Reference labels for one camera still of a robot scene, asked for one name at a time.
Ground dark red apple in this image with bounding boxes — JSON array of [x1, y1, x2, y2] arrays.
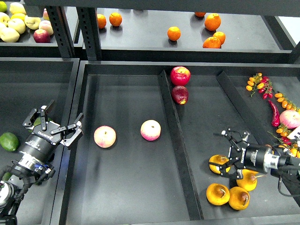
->
[[171, 85, 189, 105]]

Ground black middle tray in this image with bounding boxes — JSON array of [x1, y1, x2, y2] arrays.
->
[[52, 61, 300, 225]]

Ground pink apple right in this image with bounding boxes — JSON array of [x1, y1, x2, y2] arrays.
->
[[279, 110, 300, 129]]

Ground red apple on shelf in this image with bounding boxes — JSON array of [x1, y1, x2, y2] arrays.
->
[[33, 29, 51, 43]]

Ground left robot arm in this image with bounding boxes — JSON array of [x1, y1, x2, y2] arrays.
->
[[0, 101, 83, 225]]

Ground black tray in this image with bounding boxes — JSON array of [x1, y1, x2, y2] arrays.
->
[[0, 58, 79, 225], [52, 61, 300, 225]]

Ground black left tray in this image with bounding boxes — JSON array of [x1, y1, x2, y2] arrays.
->
[[0, 58, 79, 225]]

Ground green avocado in left tray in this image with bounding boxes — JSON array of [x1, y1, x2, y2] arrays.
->
[[0, 132, 19, 152]]

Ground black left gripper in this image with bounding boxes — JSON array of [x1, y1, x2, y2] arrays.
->
[[19, 99, 83, 165]]

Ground pink apple centre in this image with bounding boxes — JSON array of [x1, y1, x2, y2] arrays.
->
[[140, 120, 161, 141]]

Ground bright red apple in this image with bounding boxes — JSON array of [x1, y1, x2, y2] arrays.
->
[[170, 66, 191, 86]]

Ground orange on shelf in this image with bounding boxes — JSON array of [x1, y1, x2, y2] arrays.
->
[[167, 26, 181, 41]]

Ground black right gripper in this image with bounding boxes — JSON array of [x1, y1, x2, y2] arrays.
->
[[208, 128, 273, 180]]

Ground pink apple left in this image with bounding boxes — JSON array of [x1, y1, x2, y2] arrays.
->
[[94, 126, 116, 148]]

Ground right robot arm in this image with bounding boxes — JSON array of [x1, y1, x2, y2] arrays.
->
[[209, 128, 300, 199]]

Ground pink apple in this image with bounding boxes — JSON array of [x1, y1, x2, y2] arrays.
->
[[279, 110, 300, 129], [94, 126, 116, 148], [140, 120, 161, 141]]

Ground red chili pepper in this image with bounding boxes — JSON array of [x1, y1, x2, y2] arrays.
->
[[268, 100, 280, 127]]

